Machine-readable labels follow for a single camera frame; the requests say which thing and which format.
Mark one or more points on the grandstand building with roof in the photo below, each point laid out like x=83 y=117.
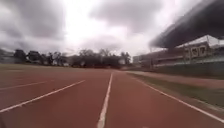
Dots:
x=196 y=50

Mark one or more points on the row of trees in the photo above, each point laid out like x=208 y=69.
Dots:
x=90 y=59

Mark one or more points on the dark green fence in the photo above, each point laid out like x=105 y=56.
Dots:
x=193 y=69

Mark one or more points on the grass field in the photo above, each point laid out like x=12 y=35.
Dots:
x=30 y=66

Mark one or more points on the grass strip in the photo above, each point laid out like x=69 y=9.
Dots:
x=200 y=91

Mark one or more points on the red running track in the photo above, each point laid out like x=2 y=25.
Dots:
x=76 y=106

